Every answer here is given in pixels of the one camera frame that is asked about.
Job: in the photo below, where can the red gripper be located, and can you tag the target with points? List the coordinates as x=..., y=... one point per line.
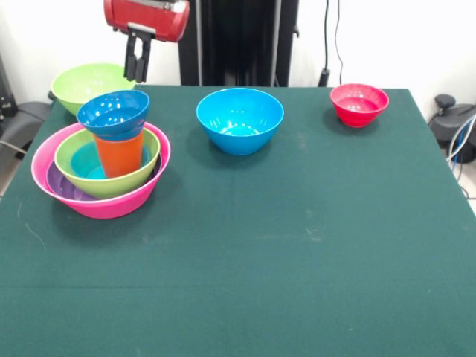
x=156, y=18

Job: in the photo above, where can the small dark blue bowl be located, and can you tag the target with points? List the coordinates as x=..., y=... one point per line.
x=111, y=111

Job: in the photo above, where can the orange cup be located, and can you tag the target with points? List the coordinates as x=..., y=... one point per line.
x=119, y=156

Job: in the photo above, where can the light blue straight-sided bowl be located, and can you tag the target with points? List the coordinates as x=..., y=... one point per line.
x=83, y=161

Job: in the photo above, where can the large blue bowl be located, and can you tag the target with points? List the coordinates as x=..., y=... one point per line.
x=238, y=122

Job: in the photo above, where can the green bowl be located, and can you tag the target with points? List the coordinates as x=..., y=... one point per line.
x=74, y=85
x=111, y=186

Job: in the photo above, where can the purple bowl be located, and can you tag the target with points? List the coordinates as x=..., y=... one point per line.
x=61, y=186

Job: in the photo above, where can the large pink bowl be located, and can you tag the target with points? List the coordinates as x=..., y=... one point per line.
x=108, y=210

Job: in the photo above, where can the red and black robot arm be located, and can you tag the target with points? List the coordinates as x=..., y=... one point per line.
x=163, y=2

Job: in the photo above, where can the small pink bowl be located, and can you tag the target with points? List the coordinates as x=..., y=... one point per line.
x=359, y=111

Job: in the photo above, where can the dark green table cloth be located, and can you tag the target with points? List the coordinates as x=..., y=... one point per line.
x=223, y=297

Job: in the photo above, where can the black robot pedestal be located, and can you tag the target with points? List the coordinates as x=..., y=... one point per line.
x=238, y=44

